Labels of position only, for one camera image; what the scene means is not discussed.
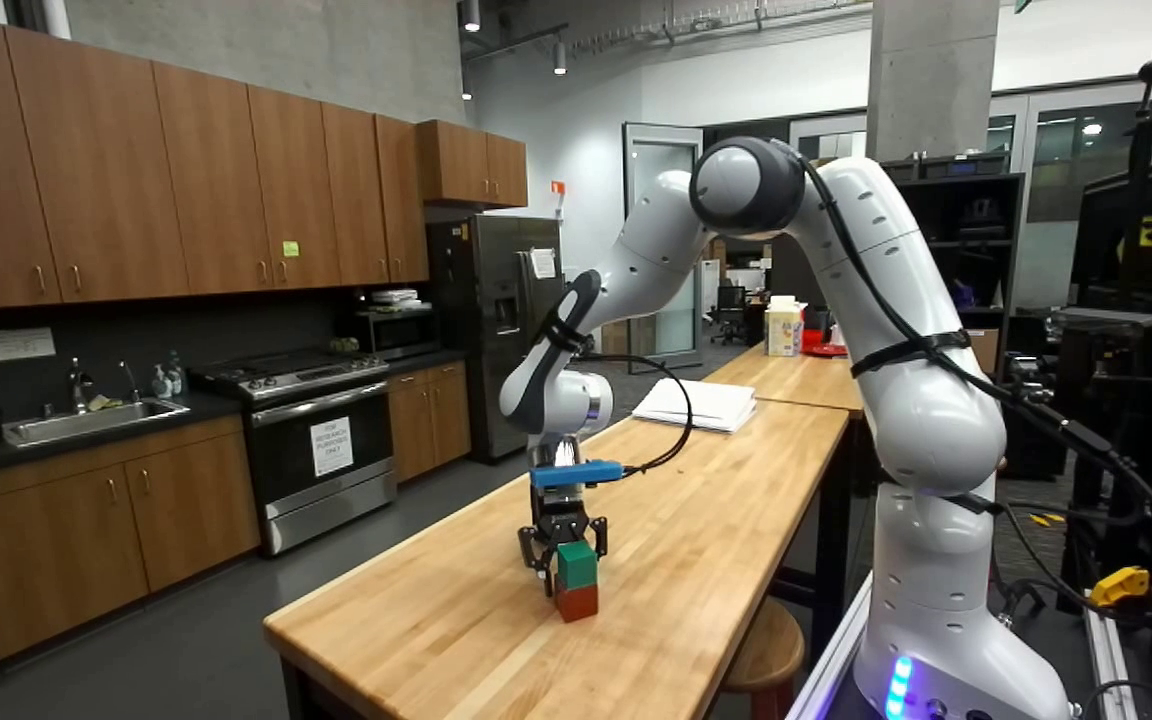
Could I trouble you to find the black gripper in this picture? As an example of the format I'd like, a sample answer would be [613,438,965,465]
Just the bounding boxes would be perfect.
[516,482,614,579]

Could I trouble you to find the green cube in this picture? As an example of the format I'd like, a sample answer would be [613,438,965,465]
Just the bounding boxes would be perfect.
[552,535,604,594]

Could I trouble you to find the dark red block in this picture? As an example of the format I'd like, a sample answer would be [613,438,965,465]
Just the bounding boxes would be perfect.
[547,579,604,626]

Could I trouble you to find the narrow wooden base cabinet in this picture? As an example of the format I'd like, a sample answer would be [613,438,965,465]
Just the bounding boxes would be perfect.
[385,354,476,488]

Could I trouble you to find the white paper stack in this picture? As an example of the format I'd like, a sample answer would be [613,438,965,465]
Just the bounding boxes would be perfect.
[629,375,759,438]

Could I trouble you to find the dark refrigerator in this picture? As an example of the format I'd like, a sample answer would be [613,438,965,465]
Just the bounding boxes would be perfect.
[422,212,566,465]

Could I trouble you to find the round wooden stool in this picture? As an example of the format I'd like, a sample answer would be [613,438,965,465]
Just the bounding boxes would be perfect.
[719,594,809,720]

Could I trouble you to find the stainless oven range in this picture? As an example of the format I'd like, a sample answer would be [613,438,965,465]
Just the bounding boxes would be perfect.
[193,347,403,561]

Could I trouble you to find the white paper notice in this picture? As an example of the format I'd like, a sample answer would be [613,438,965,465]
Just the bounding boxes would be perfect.
[305,411,361,482]

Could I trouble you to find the microwave oven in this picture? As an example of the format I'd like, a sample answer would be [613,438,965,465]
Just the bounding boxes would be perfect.
[357,298,442,361]

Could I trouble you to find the white carton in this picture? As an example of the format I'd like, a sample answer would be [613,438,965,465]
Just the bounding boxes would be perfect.
[763,292,809,361]

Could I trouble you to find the red container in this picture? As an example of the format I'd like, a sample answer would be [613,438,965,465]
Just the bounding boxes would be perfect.
[800,307,856,361]

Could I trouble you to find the grey door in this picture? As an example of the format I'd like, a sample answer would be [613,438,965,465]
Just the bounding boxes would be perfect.
[620,121,708,371]

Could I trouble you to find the wide wooden base cabinet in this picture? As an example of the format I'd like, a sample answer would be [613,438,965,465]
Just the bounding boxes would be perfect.
[0,411,262,668]

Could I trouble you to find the steel kitchen sink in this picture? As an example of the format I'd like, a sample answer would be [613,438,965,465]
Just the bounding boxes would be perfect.
[0,394,193,451]

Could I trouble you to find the yellow clamp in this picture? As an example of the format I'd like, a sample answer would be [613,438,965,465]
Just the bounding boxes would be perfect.
[1082,563,1152,615]

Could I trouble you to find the concrete column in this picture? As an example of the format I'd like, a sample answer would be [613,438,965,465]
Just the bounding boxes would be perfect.
[864,0,1005,168]

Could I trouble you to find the black equipment stand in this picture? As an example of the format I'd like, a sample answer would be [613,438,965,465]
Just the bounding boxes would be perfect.
[1059,145,1152,404]

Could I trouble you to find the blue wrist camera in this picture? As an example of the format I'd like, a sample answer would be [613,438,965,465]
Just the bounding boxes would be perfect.
[527,454,630,494]

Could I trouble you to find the black camera cable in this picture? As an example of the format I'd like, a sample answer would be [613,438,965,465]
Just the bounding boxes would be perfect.
[584,347,698,480]

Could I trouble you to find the aluminium frame rail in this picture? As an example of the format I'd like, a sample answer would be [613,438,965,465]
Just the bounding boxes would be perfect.
[784,570,874,720]

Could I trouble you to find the small wooden wall cabinet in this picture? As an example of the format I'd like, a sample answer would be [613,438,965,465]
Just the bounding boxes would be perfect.
[412,114,533,212]

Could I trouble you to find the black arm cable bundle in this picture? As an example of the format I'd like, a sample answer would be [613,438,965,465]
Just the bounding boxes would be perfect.
[800,156,1152,577]

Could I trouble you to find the long wooden wall cabinets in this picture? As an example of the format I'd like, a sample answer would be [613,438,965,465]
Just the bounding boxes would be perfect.
[0,10,433,317]

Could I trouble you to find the white wall plate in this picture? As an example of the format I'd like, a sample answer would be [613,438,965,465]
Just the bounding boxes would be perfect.
[0,325,60,364]

